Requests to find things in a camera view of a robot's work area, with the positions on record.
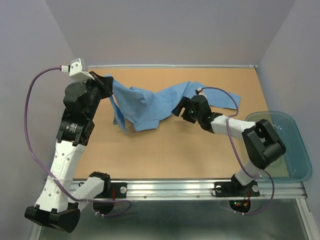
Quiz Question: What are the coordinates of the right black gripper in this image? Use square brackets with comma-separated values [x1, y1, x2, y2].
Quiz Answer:
[170, 96, 201, 123]

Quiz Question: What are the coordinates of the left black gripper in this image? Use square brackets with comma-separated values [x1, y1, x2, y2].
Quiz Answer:
[81, 71, 115, 119]

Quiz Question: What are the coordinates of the blue long sleeve shirt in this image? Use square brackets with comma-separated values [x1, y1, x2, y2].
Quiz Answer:
[109, 73, 242, 136]

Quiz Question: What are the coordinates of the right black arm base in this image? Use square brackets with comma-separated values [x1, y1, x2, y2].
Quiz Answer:
[211, 181, 260, 214]

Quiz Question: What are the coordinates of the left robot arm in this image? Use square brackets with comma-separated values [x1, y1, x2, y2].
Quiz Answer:
[24, 71, 114, 233]

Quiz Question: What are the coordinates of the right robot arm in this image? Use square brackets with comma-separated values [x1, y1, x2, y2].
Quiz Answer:
[172, 95, 286, 198]

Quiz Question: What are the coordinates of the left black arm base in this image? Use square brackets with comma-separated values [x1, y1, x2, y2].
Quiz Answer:
[73, 179, 132, 218]

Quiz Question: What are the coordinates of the translucent teal plastic bin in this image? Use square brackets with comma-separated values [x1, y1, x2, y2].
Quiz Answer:
[245, 111, 313, 184]

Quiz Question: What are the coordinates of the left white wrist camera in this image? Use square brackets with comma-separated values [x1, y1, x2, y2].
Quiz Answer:
[60, 58, 95, 82]

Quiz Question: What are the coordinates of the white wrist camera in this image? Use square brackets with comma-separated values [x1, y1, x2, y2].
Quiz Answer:
[60, 58, 95, 82]
[195, 87, 207, 97]

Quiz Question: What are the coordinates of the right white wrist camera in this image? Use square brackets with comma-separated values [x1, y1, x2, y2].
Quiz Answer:
[195, 87, 207, 97]

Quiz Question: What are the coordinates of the aluminium mounting rail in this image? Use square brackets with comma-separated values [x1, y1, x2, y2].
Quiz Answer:
[30, 179, 309, 240]

